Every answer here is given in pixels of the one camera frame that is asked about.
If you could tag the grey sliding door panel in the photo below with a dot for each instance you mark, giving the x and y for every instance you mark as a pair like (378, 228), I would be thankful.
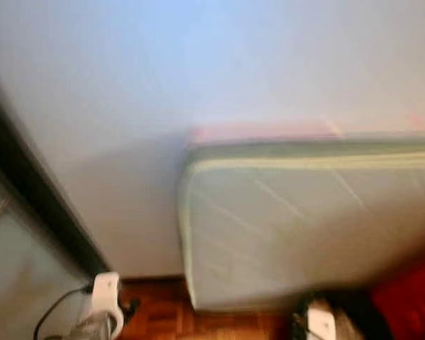
(21, 283)

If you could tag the red fabric cushion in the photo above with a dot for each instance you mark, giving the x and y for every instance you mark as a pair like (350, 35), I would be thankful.
(411, 297)

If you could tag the green quilted mattress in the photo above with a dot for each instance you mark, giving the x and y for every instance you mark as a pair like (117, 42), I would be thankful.
(283, 227)

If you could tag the black waste bin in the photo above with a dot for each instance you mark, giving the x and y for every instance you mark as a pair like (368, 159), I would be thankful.
(361, 315)

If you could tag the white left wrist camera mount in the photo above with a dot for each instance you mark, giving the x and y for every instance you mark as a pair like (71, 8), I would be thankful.
(105, 290)

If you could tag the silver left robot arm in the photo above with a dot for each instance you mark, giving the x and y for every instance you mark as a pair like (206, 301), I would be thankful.
(99, 331)

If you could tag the black sliding door frame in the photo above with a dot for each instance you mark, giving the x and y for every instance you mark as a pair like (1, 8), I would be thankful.
(46, 205)

